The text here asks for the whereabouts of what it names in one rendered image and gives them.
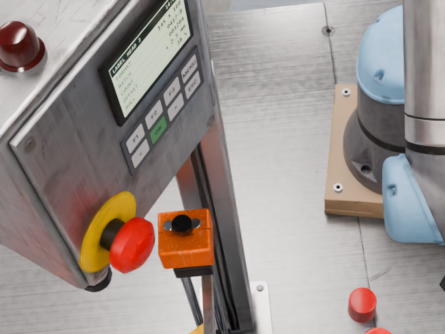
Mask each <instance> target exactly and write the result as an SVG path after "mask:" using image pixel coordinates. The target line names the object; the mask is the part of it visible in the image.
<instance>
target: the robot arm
mask: <svg viewBox="0 0 445 334"><path fill-rule="evenodd" d="M356 77H357V81H358V98H357V107H356V108H355V110H354V112H353V113H352V114H351V116H350V118H349V120H348V122H347V124H346V127H345V129H344V136H343V153H344V159H345V162H346V165H347V167H348V169H349V171H350V172H351V173H352V175H353V176H354V177H355V179H357V181H359V183H361V184H362V185H363V186H365V187H366V188H367V189H369V190H371V191H373V192H375V193H377V194H380V195H382V196H383V215H384V221H385V229H386V231H387V234H388V235H389V236H390V237H391V238H392V239H393V240H394V241H397V242H400V243H438V244H439V245H445V0H403V4H402V5H400V6H398V7H395V8H392V9H390V10H388V11H387V12H385V13H384V14H382V15H381V16H379V17H378V18H377V19H376V20H375V21H374V22H373V23H372V24H371V25H370V26H369V27H368V29H367V31H366V32H365V34H364V36H363V38H362V41H361V44H360V50H359V54H358V59H357V62H356Z"/></svg>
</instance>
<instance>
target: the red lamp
mask: <svg viewBox="0 0 445 334"><path fill-rule="evenodd" d="M47 59H48V52H47V49H46V47H45V45H44V43H43V41H42V40H41V39H40V38H39V37H37V35H36V33H35V31H34V29H33V28H32V27H31V26H29V25H27V24H25V23H22V22H20V21H9V22H7V23H5V24H3V25H1V26H0V68H1V69H2V71H3V72H4V73H5V74H6V75H8V76H10V77H12V78H27V77H29V76H32V75H34V74H36V73H37V72H39V71H40V70H41V69H42V68H43V67H44V65H45V64H46V61H47Z"/></svg>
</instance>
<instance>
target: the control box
mask: <svg viewBox="0 0 445 334"><path fill-rule="evenodd" d="M187 1H188V5H189V12H190V16H191V22H192V27H193V33H194V35H193V37H192V38H191V40H190V41H189V42H188V43H187V45H186V46H185V47H184V49H183V50H182V51H181V52H180V53H179V55H178V56H177V58H176V59H175V60H174V61H173V62H172V64H171V65H170V66H169V68H168V69H167V70H166V71H165V73H164V74H163V75H162V77H161V78H160V79H159V80H158V82H157V83H156V84H155V86H154V87H153V88H152V89H151V90H150V92H149V93H148V95H147V96H146V97H145V98H144V99H143V100H142V102H141V103H140V105H139V106H138V107H137V108H136V109H135V111H134V112H133V114H132V115H131V116H130V117H129V118H128V120H127V121H126V123H125V124H124V125H123V126H122V127H119V126H117V123H116V121H115V117H114V115H113V112H112V109H111V106H110V104H109V100H108V98H107V95H106V93H105V89H104V87H103V84H102V81H101V78H100V76H99V72H98V70H97V69H98V67H99V66H100V65H101V64H102V63H103V61H104V60H105V59H106V58H107V56H108V55H109V54H110V53H111V52H112V51H113V49H114V48H115V47H116V46H117V44H118V43H119V42H120V41H121V40H122V39H123V37H124V36H125V35H126V34H127V32H128V31H129V30H130V29H131V28H132V27H133V26H134V24H135V23H136V22H137V20H138V19H139V18H140V17H141V16H142V15H143V14H144V12H145V11H146V10H147V8H149V6H150V5H151V4H152V3H153V2H154V0H0V26H1V25H3V24H5V23H7V22H9V21H20V22H22V23H25V24H27V25H29V26H31V27H32V28H33V29H34V31H35V33H36V35H37V37H39V38H40V39H41V40H42V41H43V43H44V45H45V47H46V49H47V52H48V59H47V61H46V64H45V65H44V67H43V68H42V69H41V70H40V71H39V72H37V73H36V74H34V75H32V76H29V77H27V78H12V77H10V76H8V75H6V74H5V73H4V72H3V71H2V69H1V68H0V243H1V244H2V245H4V246H6V247H7V248H9V249H11V250H12V251H15V252H16V253H18V254H19V255H21V256H23V257H25V258H26V259H28V260H30V261H31V262H33V263H35V264H37V265H39V266H40V267H42V268H43V269H45V270H47V271H49V272H50V273H52V274H54V275H55V276H57V277H59V278H61V279H62V280H64V281H66V282H67V283H69V284H71V285H72V286H74V287H76V288H79V289H84V288H86V287H87V286H88V284H90V285H92V286H94V285H96V283H97V282H98V281H99V279H100V278H101V277H102V275H103V274H104V273H105V271H106V269H108V267H109V266H110V262H109V251H107V250H105V249H103V248H102V247H101V246H100V238H101V234H102V232H103V230H104V228H105V227H106V226H107V224H108V223H109V222H110V221H111V220H112V219H114V218H118V219H120V220H122V221H124V222H125V223H126V222H127V221H128V220H130V219H132V218H133V217H142V218H145V216H146V215H147V213H148V212H149V211H150V209H151V208H152V206H153V205H154V204H155V203H156V201H157V200H158V198H159V197H160V196H161V194H162V193H163V191H164V190H165V189H166V188H167V186H168V184H169V183H170V182H171V181H172V179H173V177H174V176H175V175H176V174H177V172H178V171H179V169H180V168H181V167H182V166H183V164H184V162H185V161H186V160H187V159H188V157H189V155H190V154H191V153H192V152H193V150H194V149H195V147H196V146H197V145H198V144H199V142H200V141H201V139H202V138H203V137H204V135H205V134H206V132H207V131H208V130H209V128H210V127H211V125H212V124H213V123H214V122H215V114H214V111H213V104H212V99H211V92H210V88H209V81H208V77H207V70H206V65H205V59H204V55H203V47H202V44H201V36H200V32H199V25H198V21H197V14H196V10H195V3H194V0H187ZM196 45H197V46H198V49H199V56H200V60H201V67H202V71H203V77H204V83H203V84H202V86H201V87H200V88H199V89H198V91H197V92H196V93H195V95H194V96H193V97H192V98H191V100H190V101H189V103H188V104H187V105H186V106H185V108H184V109H183V111H182V112H181V113H180V114H179V116H178V117H177V119H176V120H175V121H174V122H173V124H172V125H171V127H170V128H169V129H168V130H167V132H166V133H165V135H164V136H163V137H162V138H161V140H160V141H159V143H158V144H157V145H156V146H155V148H154V149H153V151H152V152H151V153H150V154H149V156H148V157H147V159H146V160H145V161H144V162H143V163H142V165H141V166H140V168H139V169H138V170H137V171H136V173H135V174H134V176H131V174H130V170H129V169H128V165H127V163H126V160H125V157H124V154H123V151H122V149H121V146H120V142H121V141H122V140H123V139H124V137H125V136H126V134H127V133H128V132H129V130H130V129H131V128H132V127H133V125H134V124H135V123H136V122H137V120H138V119H139V118H140V116H141V115H142V114H143V112H145V110H146V109H147V107H148V106H149V105H150V104H151V102H152V101H153V100H154V98H155V97H156V96H157V95H158V94H159V92H160V91H161V90H162V88H163V87H164V86H165V85H166V83H167V82H168V80H169V79H170V78H171V77H172V76H173V74H174V73H175V71H176V70H177V69H178V68H179V67H180V65H181V64H182V63H183V61H184V60H185V59H186V58H187V56H188V55H189V53H190V52H191V51H192V50H193V49H194V47H195V46H196Z"/></svg>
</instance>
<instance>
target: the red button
mask: <svg viewBox="0 0 445 334"><path fill-rule="evenodd" d="M154 243H155V234H154V227H153V224H152V223H151V222H149V221H148V220H146V219H144V218H142V217H133V218H132V219H130V220H128V221H127V222H126V223H125V222H124V221H122V220H120V219H118V218H114V219H112V220H111V221H110V222H109V223H108V224H107V226H106V227H105V228H104V230H103V232H102V234H101V238H100V246H101V247H102V248H103V249H105V250H107V251H109V262H110V264H111V266H112V267H113V268H114V269H116V270H118V271H119V272H121V273H123V274H127V273H129V272H132V271H133V270H136V269H138V268H140V267H141V266H142V265H143V264H144V263H145V262H146V261H147V259H148V257H149V256H150V254H151V252H152V250H153V248H154Z"/></svg>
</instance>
